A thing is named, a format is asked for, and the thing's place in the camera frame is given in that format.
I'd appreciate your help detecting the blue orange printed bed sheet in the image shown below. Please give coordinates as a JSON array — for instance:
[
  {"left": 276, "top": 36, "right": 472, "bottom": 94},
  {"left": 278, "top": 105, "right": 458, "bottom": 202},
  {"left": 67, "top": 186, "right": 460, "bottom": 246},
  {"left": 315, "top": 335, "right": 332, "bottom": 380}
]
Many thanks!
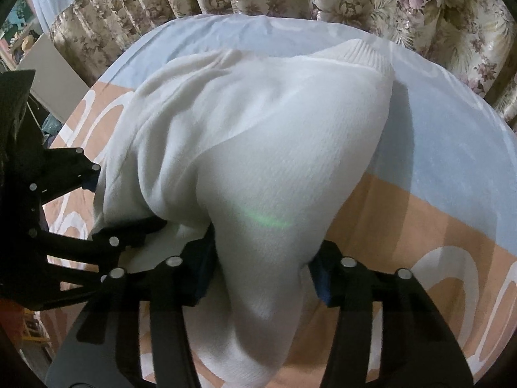
[{"left": 40, "top": 14, "right": 517, "bottom": 388}]

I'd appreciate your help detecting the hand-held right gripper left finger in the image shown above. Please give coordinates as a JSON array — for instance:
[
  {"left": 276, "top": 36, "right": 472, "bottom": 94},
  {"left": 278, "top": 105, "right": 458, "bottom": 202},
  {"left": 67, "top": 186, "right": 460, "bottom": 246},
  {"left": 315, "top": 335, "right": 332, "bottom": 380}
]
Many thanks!
[{"left": 46, "top": 230, "right": 217, "bottom": 388}]

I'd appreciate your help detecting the teal cloth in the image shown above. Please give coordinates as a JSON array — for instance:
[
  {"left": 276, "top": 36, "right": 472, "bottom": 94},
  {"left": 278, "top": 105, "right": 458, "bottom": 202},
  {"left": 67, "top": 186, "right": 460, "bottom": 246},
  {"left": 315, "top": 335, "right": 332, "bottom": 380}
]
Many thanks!
[{"left": 40, "top": 112, "right": 62, "bottom": 146}]

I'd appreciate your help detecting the floral curtain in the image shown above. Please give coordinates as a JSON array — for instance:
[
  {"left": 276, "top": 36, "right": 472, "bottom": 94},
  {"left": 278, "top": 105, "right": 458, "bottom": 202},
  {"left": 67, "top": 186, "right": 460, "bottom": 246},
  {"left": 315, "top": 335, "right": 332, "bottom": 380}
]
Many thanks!
[{"left": 48, "top": 0, "right": 517, "bottom": 126}]

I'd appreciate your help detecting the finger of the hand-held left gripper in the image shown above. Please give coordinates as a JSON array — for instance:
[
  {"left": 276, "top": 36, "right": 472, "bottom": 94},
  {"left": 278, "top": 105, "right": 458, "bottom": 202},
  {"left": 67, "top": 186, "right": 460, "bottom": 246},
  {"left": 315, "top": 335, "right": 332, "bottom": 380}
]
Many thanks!
[
  {"left": 28, "top": 145, "right": 101, "bottom": 213},
  {"left": 34, "top": 215, "right": 168, "bottom": 312}
]

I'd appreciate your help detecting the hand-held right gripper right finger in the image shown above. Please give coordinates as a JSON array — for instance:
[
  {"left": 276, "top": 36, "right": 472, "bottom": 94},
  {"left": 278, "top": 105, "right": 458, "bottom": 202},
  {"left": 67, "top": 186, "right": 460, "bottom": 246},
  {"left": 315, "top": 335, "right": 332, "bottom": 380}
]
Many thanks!
[{"left": 308, "top": 240, "right": 474, "bottom": 388}]

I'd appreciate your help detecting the beige flat board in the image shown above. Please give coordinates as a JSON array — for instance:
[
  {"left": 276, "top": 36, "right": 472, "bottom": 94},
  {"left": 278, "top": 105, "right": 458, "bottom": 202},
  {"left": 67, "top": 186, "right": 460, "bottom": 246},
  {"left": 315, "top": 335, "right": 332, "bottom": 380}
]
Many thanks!
[{"left": 18, "top": 34, "right": 91, "bottom": 124}]

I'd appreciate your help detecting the white knit sweater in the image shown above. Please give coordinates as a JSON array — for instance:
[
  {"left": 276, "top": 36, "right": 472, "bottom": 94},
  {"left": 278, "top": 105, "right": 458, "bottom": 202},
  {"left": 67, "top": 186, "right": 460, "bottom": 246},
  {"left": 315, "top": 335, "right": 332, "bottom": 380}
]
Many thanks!
[{"left": 87, "top": 39, "right": 396, "bottom": 388}]

